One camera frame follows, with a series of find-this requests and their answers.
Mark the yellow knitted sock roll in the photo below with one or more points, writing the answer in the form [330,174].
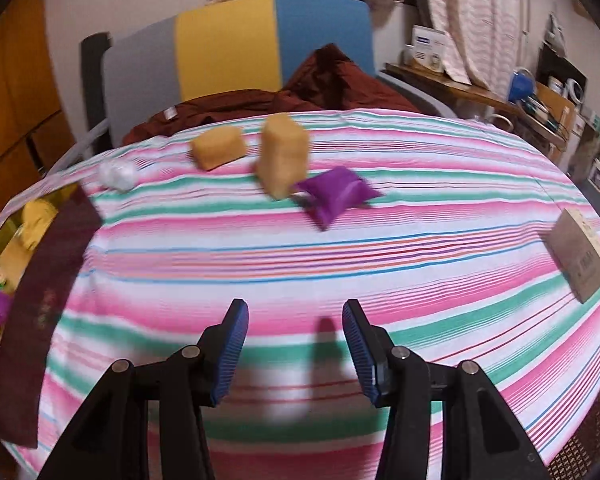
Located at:
[37,216]

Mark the white blue product box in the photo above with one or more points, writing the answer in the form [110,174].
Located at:
[428,48]

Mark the dark red garment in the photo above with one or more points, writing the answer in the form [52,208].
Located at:
[326,80]

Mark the white bed rail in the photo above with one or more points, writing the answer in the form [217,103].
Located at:
[79,149]

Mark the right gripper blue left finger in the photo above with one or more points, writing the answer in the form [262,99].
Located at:
[107,438]

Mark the tall tan sponge block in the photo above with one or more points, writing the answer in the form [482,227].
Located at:
[284,155]

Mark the wooden side table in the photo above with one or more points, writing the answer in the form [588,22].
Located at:
[453,93]

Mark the pink patterned curtain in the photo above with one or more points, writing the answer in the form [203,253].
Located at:
[481,41]

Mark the white plastic bag ball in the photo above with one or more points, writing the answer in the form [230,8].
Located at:
[118,175]

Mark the large tan sponge block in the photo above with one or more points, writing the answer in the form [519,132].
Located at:
[14,260]

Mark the small tan sponge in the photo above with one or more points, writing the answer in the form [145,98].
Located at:
[217,147]

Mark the brown cardboard box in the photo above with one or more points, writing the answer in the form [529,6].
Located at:
[575,245]

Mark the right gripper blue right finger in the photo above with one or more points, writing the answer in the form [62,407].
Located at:
[482,437]

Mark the striped pink green bedspread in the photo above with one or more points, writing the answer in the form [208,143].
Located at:
[450,259]

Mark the grey yellow blue headboard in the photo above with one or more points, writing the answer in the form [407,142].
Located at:
[228,46]

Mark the blue desk fan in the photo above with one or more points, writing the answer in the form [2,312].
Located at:
[522,85]

